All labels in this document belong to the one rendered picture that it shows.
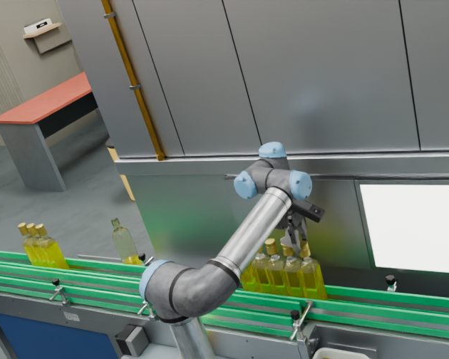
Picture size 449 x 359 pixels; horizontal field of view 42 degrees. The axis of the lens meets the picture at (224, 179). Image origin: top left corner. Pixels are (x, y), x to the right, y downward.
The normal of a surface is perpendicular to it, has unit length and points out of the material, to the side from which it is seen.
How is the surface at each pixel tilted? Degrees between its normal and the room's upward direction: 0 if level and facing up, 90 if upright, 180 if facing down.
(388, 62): 90
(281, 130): 90
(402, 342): 90
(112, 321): 90
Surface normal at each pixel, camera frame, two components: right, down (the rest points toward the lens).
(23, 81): 0.77, 0.07
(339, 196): -0.46, 0.50
